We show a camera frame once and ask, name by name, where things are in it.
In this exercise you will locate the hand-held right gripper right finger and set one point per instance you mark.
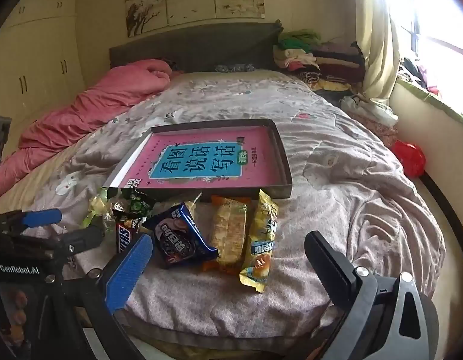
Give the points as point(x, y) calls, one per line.
point(329, 266)

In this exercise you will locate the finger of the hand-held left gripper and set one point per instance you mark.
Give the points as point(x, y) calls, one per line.
point(44, 218)
point(85, 238)

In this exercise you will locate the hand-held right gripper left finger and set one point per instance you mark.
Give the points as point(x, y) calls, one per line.
point(130, 266)

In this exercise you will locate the brown chocolate bar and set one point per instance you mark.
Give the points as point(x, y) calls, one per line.
point(124, 234)

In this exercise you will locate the yellow-green candy wrapper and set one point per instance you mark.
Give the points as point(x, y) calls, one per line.
point(98, 206)

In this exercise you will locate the blue cookie packet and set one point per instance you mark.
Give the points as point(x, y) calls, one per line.
point(175, 236)

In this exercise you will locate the dark green snack packet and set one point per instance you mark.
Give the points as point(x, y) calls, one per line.
point(139, 204)

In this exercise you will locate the yellow snack packet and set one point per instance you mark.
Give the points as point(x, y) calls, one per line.
point(259, 247)

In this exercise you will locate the pink book box tray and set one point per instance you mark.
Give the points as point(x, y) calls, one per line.
point(286, 180)

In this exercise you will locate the orange-edged cracker packet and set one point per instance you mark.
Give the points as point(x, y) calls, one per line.
point(227, 232)

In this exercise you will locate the person's left hand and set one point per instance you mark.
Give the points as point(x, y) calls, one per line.
point(18, 305)

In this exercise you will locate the pink quilt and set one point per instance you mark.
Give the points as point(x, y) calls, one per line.
point(89, 112)

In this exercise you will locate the pink and blue book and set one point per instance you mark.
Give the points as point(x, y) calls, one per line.
point(201, 161)

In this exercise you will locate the red plastic bag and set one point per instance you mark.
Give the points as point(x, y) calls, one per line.
point(409, 157)

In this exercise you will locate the floral patterned cloth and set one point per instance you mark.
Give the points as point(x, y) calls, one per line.
point(381, 135)

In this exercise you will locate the cream wardrobe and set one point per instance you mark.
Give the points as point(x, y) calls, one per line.
point(36, 63)

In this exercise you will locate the white cloth bundle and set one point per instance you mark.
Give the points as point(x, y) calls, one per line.
point(370, 110)

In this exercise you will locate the pile of folded clothes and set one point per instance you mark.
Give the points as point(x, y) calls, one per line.
point(321, 60)

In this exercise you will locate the heap of dark clothes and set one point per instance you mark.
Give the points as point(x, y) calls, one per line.
point(419, 75)

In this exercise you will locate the dark patterned pillow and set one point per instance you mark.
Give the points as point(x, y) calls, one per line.
point(233, 68)

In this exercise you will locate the grey bed headboard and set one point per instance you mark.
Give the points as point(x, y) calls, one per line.
point(201, 48)

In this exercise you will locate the cream curtain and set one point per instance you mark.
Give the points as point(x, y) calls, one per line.
point(377, 37)

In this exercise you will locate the window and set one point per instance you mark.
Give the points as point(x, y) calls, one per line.
point(441, 26)

